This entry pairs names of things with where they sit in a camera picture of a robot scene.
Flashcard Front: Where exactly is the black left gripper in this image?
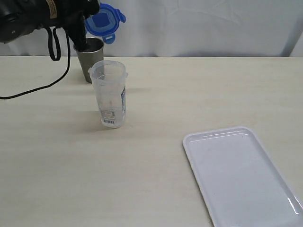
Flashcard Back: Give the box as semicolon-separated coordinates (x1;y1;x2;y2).
55;0;99;51

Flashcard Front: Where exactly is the blue plastic container lid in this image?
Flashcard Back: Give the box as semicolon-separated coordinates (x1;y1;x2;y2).
85;3;126;44

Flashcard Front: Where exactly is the stainless steel cup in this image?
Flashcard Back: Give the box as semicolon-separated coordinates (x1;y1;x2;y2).
73;37;104;84

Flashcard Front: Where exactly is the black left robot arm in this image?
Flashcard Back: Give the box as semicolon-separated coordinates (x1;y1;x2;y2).
0;0;99;51

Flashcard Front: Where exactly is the clear plastic tall container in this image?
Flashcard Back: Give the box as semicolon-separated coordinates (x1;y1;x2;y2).
88;60;128;128

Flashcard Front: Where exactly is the white backdrop curtain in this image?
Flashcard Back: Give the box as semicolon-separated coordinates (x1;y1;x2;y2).
0;0;303;58

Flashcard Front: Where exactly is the white rectangular tray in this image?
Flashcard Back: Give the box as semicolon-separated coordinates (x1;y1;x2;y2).
183;127;303;227

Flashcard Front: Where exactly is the black cable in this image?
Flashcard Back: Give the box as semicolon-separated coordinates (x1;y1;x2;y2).
0;26;71;100

